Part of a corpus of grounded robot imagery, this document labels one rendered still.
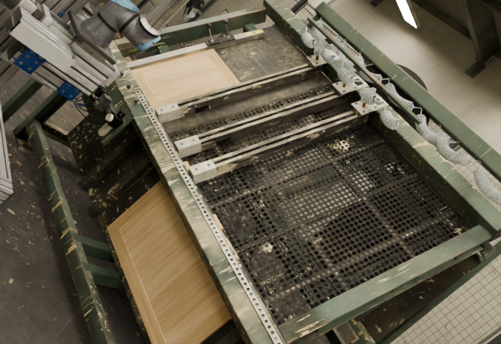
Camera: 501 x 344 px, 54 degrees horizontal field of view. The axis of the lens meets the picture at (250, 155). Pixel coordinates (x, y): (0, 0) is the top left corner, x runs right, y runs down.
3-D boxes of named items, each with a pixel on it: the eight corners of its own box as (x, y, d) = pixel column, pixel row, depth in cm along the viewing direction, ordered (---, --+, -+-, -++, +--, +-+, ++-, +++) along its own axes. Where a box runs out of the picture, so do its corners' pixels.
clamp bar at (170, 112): (154, 115, 275) (150, 81, 258) (328, 63, 316) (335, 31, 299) (160, 126, 269) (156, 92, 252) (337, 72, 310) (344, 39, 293)
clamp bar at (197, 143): (173, 148, 258) (170, 115, 241) (354, 89, 300) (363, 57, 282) (180, 161, 253) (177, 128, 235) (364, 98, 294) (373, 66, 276)
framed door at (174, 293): (109, 228, 281) (106, 227, 280) (178, 167, 274) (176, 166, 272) (165, 373, 229) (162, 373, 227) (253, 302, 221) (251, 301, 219)
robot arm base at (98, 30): (83, 33, 210) (100, 17, 209) (77, 18, 220) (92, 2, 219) (109, 54, 221) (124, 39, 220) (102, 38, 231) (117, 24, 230)
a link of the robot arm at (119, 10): (102, 10, 224) (123, -11, 222) (123, 33, 227) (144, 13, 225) (95, 10, 212) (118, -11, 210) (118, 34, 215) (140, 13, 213)
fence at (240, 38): (127, 68, 303) (126, 63, 300) (260, 33, 336) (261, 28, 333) (129, 72, 300) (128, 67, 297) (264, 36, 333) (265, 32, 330)
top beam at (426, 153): (262, 10, 356) (262, -2, 349) (273, 7, 360) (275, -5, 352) (488, 243, 227) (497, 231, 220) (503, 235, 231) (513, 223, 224)
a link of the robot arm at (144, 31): (126, 26, 228) (204, -57, 201) (149, 51, 231) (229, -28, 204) (114, 33, 218) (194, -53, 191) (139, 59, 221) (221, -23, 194)
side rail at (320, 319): (274, 337, 199) (276, 325, 191) (470, 236, 237) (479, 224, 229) (284, 354, 194) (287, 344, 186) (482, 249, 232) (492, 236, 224)
